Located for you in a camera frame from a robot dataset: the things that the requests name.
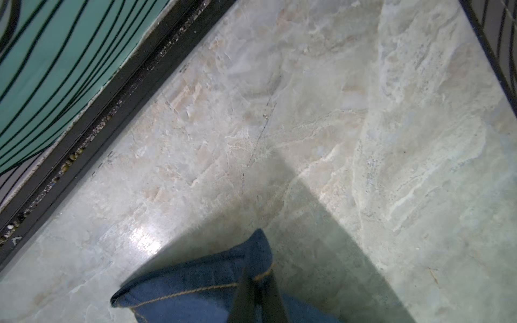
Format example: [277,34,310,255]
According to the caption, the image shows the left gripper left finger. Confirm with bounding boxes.
[227,270,258,323]

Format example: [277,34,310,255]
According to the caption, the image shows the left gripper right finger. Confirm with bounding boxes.
[260,271,291,323]

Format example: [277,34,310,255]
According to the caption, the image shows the dark blue denim trousers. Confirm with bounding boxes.
[110,229,336,322]

